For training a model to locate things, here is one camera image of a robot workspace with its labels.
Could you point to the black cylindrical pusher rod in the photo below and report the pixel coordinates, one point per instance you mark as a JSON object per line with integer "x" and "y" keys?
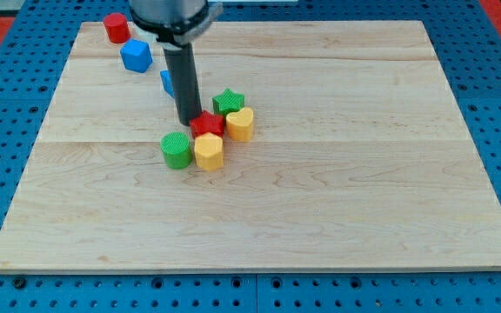
{"x": 183, "y": 75}

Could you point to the red star block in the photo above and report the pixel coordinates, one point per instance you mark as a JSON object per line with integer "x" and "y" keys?
{"x": 207, "y": 123}

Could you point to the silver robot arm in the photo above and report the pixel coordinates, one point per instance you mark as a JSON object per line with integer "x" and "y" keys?
{"x": 176, "y": 24}

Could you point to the green star block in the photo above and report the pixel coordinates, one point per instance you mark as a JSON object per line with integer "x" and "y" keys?
{"x": 227, "y": 102}

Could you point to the yellow heart block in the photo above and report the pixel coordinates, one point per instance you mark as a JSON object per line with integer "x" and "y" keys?
{"x": 240, "y": 124}

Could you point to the blue block behind rod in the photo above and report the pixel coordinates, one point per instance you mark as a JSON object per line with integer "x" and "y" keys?
{"x": 166, "y": 83}

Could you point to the blue cube block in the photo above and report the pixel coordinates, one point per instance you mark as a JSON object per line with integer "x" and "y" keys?
{"x": 136, "y": 55}

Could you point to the red cylinder block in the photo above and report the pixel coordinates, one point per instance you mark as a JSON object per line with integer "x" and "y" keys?
{"x": 117, "y": 28}

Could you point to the green cylinder block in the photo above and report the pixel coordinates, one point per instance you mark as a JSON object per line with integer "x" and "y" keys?
{"x": 175, "y": 147}

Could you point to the yellow hexagon block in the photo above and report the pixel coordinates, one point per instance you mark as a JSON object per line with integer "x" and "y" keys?
{"x": 209, "y": 152}

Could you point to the wooden board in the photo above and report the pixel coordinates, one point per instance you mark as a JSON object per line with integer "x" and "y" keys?
{"x": 360, "y": 162}

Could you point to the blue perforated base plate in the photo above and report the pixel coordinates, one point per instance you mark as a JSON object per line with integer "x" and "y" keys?
{"x": 32, "y": 57}

